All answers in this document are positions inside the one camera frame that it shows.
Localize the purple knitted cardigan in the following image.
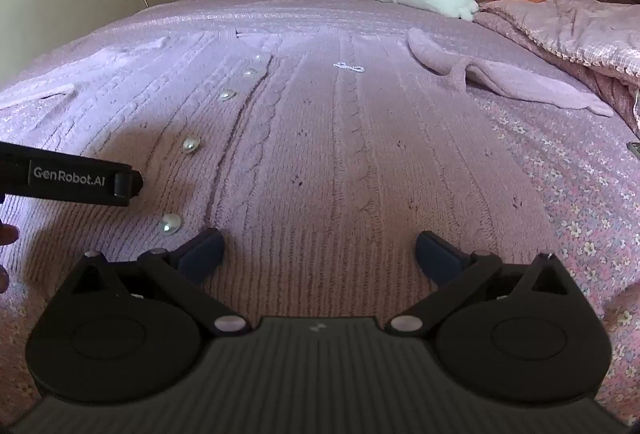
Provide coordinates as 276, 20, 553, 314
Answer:
0, 27, 616, 321

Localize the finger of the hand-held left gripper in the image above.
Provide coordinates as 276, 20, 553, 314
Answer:
114, 167, 145, 208

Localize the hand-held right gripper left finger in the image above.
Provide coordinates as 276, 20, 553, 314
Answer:
65, 227, 248, 335

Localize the purple floral bedspread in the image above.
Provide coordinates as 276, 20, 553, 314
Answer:
0, 0, 640, 417

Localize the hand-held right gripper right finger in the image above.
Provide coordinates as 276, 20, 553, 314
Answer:
385, 230, 583, 335

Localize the person's left hand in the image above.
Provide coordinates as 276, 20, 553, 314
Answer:
0, 223, 21, 292

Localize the pink quilt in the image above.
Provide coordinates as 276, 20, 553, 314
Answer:
472, 0, 640, 135

